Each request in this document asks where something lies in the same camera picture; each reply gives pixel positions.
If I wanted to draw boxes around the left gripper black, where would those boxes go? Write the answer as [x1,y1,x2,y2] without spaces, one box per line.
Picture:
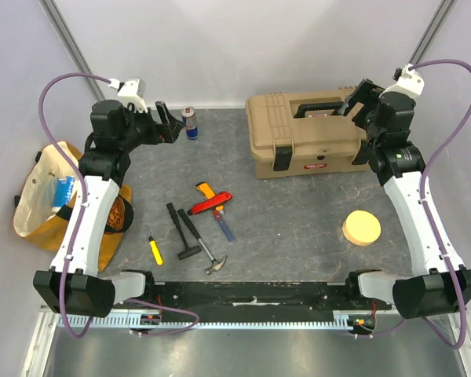
[118,101,184,152]

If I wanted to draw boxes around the tan plastic toolbox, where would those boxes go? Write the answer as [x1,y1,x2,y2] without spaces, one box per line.
[245,86,369,179]

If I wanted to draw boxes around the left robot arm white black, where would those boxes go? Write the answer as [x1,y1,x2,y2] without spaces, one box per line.
[33,100,183,317]

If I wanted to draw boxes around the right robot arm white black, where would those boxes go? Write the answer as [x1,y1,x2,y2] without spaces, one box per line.
[336,79,471,319]

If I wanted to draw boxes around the orange utility knife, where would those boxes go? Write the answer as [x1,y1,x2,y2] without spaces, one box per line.
[196,182,224,214]

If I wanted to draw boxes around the red utility knife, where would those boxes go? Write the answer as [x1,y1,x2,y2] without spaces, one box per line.
[187,191,232,216]

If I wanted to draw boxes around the blue white packet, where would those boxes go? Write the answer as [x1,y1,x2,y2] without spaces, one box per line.
[52,176,77,213]

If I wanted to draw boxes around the round yellow sponge disc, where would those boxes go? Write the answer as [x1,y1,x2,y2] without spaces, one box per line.
[342,210,382,247]

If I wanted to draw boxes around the black mallet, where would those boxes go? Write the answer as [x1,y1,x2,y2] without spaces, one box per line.
[166,203,201,260]

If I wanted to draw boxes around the yellow tote bag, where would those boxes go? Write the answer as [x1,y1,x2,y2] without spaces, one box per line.
[13,145,133,272]

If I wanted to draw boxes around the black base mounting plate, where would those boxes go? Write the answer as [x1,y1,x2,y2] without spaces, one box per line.
[142,281,392,312]

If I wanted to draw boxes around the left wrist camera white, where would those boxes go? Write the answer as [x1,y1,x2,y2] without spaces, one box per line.
[108,78,148,113]

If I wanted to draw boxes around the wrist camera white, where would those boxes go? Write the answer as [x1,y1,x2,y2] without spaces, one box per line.
[108,78,148,113]
[393,64,425,99]

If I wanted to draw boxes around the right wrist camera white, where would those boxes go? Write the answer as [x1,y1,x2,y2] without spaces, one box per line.
[393,64,425,99]

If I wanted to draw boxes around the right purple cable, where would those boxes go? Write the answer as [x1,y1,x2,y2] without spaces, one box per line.
[347,59,471,350]

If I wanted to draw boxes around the purple cable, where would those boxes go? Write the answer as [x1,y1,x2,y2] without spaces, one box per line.
[347,59,471,350]
[38,72,200,339]

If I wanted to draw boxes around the blue handle screwdriver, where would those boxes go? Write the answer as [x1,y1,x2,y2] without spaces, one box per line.
[214,210,234,242]

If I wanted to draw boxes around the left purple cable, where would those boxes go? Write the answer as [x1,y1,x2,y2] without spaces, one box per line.
[38,72,200,339]

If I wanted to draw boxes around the yellow handle screwdriver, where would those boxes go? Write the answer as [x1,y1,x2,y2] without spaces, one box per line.
[147,227,163,266]

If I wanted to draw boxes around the claw hammer black handle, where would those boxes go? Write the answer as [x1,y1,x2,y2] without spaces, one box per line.
[177,209,227,275]

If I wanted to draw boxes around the slotted cable duct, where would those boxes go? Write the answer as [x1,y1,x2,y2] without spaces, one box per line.
[57,309,356,329]

